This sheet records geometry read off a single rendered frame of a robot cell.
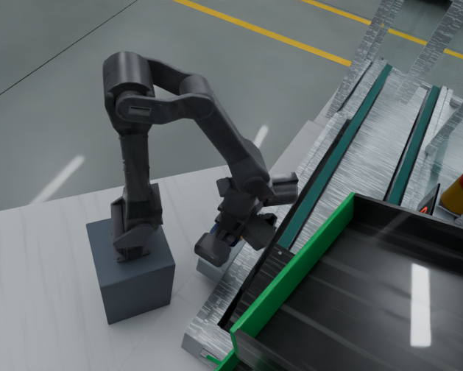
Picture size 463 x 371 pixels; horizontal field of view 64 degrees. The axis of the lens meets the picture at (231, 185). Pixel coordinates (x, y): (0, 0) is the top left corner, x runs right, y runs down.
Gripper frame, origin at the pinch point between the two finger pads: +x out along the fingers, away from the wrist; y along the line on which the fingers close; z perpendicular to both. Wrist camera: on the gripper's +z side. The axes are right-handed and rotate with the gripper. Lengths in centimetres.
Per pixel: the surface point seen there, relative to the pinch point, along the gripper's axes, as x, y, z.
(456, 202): -23.6, 14.9, 32.4
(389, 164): 13, 64, 27
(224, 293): 8.9, -7.2, 5.2
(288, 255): 7.4, 8.8, 13.2
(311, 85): 106, 231, -36
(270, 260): 7.3, 4.9, 10.1
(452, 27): -18, 103, 23
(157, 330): 18.1, -18.9, -3.5
